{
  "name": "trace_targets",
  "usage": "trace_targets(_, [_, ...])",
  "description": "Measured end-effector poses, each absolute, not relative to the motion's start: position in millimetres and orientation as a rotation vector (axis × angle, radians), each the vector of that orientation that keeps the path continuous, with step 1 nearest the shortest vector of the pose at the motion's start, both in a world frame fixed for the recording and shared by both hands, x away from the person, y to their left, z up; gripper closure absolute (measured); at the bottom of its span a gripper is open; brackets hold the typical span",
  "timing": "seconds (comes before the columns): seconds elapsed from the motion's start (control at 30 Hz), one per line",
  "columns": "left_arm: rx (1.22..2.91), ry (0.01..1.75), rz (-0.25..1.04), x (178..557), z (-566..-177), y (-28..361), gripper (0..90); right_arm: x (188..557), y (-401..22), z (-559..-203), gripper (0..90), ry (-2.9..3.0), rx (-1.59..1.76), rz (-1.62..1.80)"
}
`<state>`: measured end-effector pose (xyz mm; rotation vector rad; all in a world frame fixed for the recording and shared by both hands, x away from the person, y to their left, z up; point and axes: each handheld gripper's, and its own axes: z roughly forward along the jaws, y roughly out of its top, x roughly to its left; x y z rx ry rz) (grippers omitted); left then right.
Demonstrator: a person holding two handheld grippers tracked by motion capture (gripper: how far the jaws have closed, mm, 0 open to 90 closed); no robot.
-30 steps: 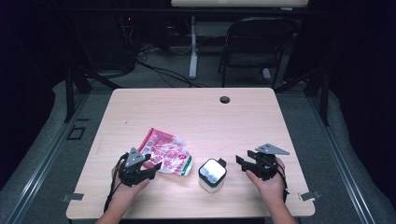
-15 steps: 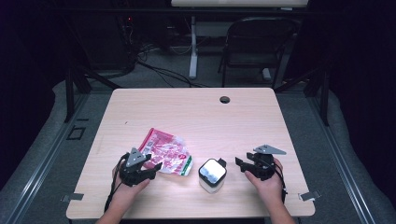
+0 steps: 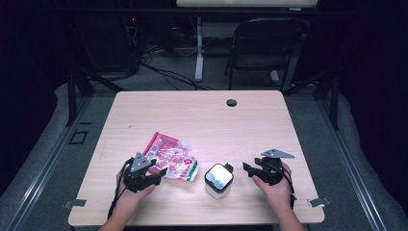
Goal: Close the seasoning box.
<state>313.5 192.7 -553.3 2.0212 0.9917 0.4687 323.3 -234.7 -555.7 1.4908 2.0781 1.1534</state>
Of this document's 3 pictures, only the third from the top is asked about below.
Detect black metal stand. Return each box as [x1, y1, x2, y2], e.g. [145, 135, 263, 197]
[65, 68, 125, 127]
[282, 68, 341, 131]

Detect left hand-held gripper cable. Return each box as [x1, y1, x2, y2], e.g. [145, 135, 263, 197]
[107, 157, 135, 219]

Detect red printed clear plastic bag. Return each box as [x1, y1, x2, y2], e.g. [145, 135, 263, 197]
[142, 131, 199, 183]

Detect right hand-held gripper cable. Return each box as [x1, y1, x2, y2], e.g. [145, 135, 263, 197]
[272, 163, 298, 210]

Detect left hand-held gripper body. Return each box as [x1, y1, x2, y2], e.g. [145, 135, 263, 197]
[123, 151, 162, 193]

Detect person's right hand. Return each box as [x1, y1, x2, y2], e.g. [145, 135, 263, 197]
[251, 164, 293, 213]

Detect black folding chair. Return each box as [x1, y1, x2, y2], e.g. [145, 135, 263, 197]
[224, 17, 310, 92]

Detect aluminium floor rail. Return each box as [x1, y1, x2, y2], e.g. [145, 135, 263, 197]
[6, 95, 94, 231]
[316, 95, 389, 231]

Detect black floor cables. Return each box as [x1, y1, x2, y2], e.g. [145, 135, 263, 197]
[140, 61, 215, 91]

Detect grey tape strip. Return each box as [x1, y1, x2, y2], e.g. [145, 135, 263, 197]
[63, 198, 88, 210]
[307, 196, 331, 208]

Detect hand-held gripper cable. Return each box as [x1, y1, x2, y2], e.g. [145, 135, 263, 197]
[272, 163, 298, 210]
[107, 157, 135, 219]

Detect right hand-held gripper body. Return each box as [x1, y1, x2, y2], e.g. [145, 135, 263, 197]
[258, 148, 295, 187]

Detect person's left hand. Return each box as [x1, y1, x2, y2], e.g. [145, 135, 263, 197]
[115, 171, 156, 213]

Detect white desk leg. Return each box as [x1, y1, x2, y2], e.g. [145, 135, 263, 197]
[193, 15, 206, 83]

